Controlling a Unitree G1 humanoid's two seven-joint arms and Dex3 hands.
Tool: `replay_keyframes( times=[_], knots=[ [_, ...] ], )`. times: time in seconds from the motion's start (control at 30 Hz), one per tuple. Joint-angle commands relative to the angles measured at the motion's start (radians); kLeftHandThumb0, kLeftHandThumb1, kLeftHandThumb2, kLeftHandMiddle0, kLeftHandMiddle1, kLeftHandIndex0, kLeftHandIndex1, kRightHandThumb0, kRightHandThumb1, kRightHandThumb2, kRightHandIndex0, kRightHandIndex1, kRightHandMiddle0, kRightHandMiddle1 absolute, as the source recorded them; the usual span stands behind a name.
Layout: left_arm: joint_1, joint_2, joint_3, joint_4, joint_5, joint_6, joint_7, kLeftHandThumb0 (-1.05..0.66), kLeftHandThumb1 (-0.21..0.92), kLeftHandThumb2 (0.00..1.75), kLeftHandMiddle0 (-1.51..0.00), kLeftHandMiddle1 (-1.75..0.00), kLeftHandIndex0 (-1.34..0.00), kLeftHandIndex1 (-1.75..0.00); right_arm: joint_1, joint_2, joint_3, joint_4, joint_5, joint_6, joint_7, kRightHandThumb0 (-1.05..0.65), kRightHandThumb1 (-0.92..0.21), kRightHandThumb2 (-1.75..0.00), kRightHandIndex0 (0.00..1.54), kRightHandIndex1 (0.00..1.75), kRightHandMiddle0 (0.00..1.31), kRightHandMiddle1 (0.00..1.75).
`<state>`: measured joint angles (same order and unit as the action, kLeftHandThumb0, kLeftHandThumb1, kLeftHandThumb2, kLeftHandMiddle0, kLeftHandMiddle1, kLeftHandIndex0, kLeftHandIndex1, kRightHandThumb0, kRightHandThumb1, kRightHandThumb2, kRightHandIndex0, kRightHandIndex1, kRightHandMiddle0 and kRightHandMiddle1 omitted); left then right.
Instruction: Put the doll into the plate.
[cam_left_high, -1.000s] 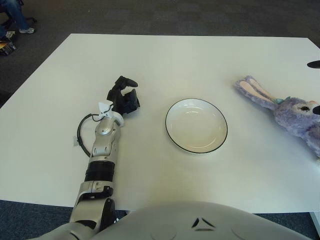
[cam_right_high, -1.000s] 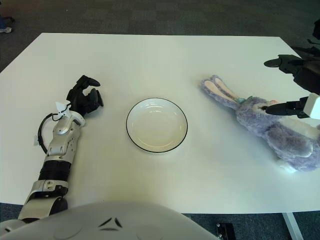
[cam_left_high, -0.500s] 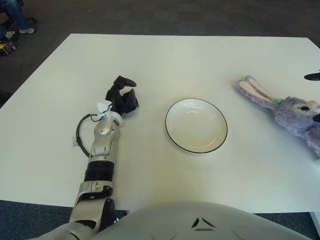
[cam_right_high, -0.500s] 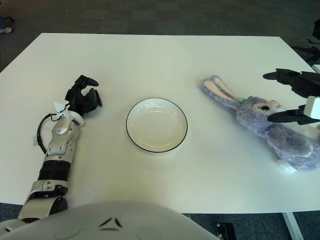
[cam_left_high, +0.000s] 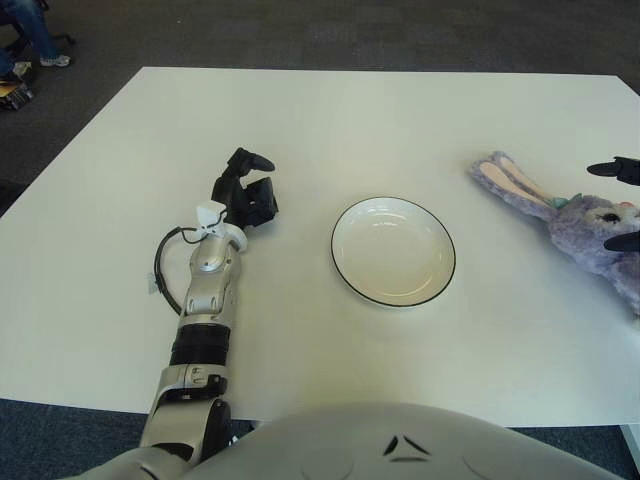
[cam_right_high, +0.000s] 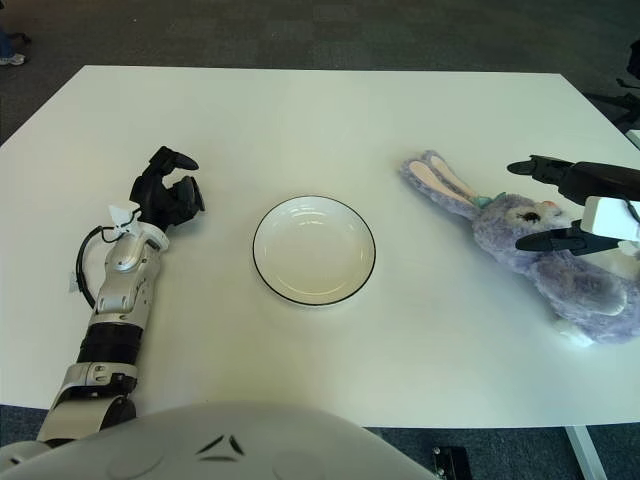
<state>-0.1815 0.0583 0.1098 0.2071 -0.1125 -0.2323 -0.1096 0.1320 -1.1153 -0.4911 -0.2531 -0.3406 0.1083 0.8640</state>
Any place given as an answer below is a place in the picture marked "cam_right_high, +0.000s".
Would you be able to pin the grey robot torso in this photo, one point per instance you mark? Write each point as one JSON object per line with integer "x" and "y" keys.
{"x": 275, "y": 440}

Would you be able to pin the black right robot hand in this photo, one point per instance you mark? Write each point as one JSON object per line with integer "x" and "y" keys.
{"x": 600, "y": 177}

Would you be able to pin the white furniture corner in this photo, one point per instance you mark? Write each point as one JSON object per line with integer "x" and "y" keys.
{"x": 635, "y": 139}

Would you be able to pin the white sneaker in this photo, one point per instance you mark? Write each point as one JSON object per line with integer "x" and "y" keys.
{"x": 11, "y": 60}

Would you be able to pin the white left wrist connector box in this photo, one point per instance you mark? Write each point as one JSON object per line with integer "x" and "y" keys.
{"x": 120, "y": 215}

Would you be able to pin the white table leg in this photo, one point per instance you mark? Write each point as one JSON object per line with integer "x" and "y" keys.
{"x": 585, "y": 450}

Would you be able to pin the white plate with black rim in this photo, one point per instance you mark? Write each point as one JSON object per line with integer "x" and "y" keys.
{"x": 312, "y": 250}

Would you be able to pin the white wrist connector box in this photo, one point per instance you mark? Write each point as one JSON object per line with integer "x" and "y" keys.
{"x": 610, "y": 217}
{"x": 120, "y": 215}

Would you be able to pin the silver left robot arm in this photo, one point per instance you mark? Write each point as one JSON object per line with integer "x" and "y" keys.
{"x": 125, "y": 260}

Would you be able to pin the black bag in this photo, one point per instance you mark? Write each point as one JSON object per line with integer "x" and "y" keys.
{"x": 635, "y": 60}

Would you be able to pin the white right wrist connector box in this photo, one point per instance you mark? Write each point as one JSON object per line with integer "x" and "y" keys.
{"x": 610, "y": 217}

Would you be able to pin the purple plush bunny doll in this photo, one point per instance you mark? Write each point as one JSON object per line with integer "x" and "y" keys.
{"x": 575, "y": 285}

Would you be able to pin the person leg in jeans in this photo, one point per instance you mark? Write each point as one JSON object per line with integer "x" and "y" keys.
{"x": 5, "y": 45}

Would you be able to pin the black device on floor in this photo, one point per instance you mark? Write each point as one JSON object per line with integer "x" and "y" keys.
{"x": 452, "y": 465}

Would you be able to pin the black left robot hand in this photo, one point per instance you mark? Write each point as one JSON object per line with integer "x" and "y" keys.
{"x": 152, "y": 195}

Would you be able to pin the black tripod stand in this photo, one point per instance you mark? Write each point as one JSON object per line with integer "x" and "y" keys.
{"x": 625, "y": 100}

